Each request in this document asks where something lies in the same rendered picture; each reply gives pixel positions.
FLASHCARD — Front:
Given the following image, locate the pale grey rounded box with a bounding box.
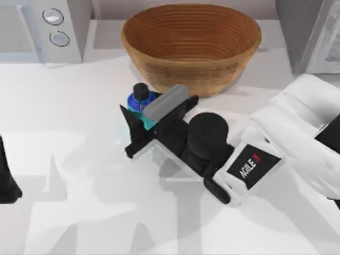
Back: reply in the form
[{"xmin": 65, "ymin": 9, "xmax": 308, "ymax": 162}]
[{"xmin": 143, "ymin": 84, "xmax": 190, "ymax": 124}]

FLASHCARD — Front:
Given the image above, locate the brown wooden basket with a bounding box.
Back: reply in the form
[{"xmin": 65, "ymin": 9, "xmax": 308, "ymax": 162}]
[{"xmin": 121, "ymin": 3, "xmax": 262, "ymax": 99}]

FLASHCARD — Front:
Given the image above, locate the grey cabinet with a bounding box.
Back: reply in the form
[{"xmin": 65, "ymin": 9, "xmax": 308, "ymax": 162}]
[{"xmin": 275, "ymin": 0, "xmax": 340, "ymax": 77}]

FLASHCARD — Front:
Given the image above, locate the pale microwave oven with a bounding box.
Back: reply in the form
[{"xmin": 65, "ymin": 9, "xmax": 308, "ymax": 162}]
[{"xmin": 0, "ymin": 0, "xmax": 91, "ymax": 65}]

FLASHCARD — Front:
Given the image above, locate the small round microwave knob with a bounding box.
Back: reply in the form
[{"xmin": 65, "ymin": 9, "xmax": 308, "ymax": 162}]
[{"xmin": 48, "ymin": 29, "xmax": 72, "ymax": 48}]

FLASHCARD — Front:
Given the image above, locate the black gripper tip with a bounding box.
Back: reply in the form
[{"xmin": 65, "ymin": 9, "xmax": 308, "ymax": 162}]
[{"xmin": 0, "ymin": 135, "xmax": 23, "ymax": 206}]

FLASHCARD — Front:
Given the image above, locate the blue bottle with black cap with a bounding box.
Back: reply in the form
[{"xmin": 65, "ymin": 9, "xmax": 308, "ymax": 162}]
[{"xmin": 126, "ymin": 82, "xmax": 160, "ymax": 131}]

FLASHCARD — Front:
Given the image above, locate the large round microwave knob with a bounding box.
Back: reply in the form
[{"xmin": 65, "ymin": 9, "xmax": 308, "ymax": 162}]
[{"xmin": 41, "ymin": 7, "xmax": 65, "ymax": 27}]

